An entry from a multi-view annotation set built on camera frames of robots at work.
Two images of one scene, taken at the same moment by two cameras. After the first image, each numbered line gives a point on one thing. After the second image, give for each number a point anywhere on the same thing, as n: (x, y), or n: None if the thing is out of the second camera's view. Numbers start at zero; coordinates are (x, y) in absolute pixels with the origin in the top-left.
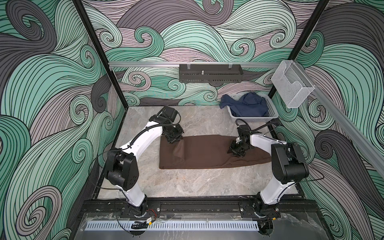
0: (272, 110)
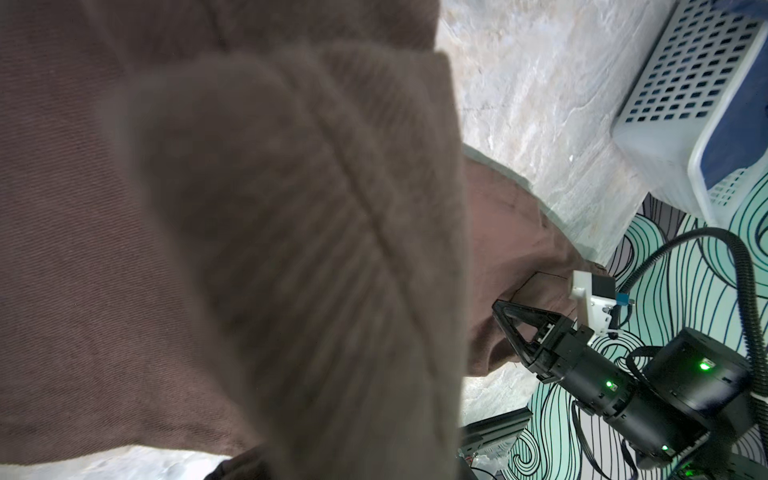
0: (662, 125)
